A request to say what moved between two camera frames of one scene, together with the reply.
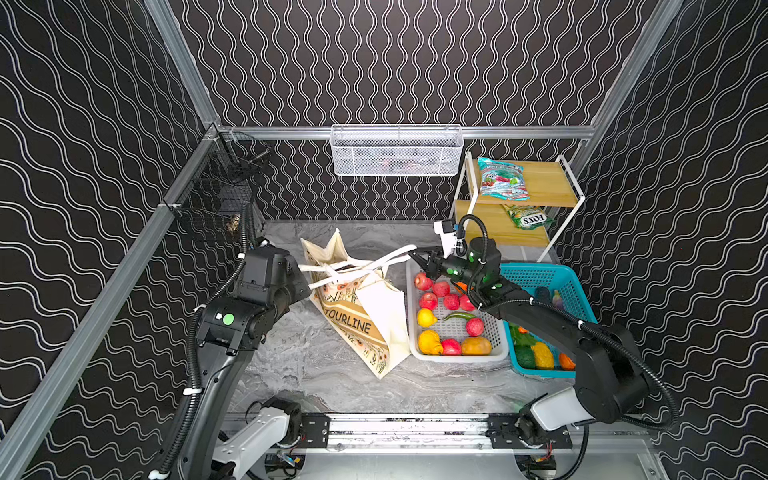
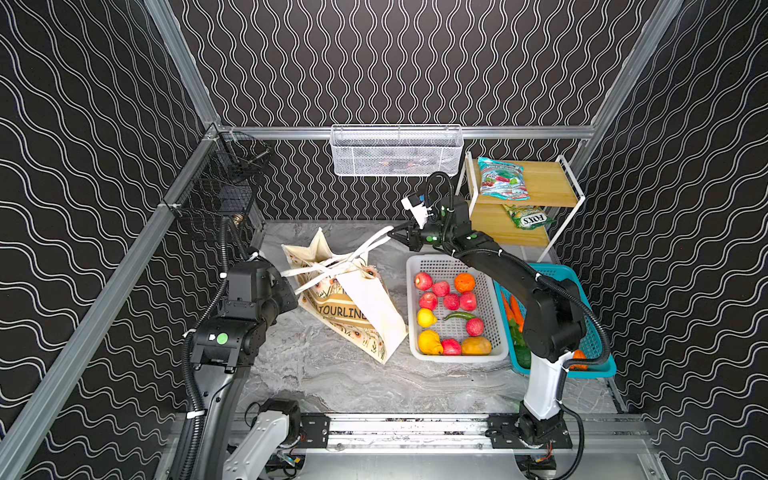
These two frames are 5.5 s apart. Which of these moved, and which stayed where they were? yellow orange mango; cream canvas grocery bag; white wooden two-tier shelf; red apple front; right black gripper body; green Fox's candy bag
Moved: cream canvas grocery bag; right black gripper body
Stayed: green Fox's candy bag; red apple front; white wooden two-tier shelf; yellow orange mango
